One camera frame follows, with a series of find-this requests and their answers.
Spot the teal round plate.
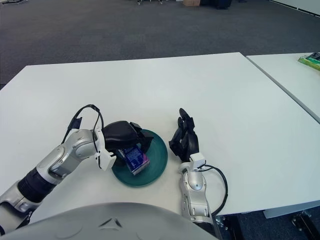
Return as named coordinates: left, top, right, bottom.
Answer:
left=111, top=128, right=169, bottom=189

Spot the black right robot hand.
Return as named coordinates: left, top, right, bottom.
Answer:
left=168, top=107, right=200, bottom=162

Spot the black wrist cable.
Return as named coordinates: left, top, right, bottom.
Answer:
left=61, top=104, right=104, bottom=151
left=199, top=164, right=229, bottom=216

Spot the grey robot torso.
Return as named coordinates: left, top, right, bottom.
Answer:
left=0, top=201, right=214, bottom=240

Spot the blue purple gum box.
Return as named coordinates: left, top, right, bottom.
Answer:
left=117, top=146, right=151, bottom=177

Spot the green flat package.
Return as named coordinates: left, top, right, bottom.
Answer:
left=297, top=51, right=320, bottom=71

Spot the white table frame beam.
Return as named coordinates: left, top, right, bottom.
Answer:
left=264, top=206, right=320, bottom=219

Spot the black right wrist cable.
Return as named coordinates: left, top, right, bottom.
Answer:
left=199, top=164, right=229, bottom=216

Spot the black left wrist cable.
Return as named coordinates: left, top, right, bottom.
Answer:
left=61, top=104, right=104, bottom=151

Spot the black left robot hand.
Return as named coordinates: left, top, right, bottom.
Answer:
left=102, top=120, right=155, bottom=161

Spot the black table base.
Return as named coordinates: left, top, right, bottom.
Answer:
left=291, top=209, right=320, bottom=239

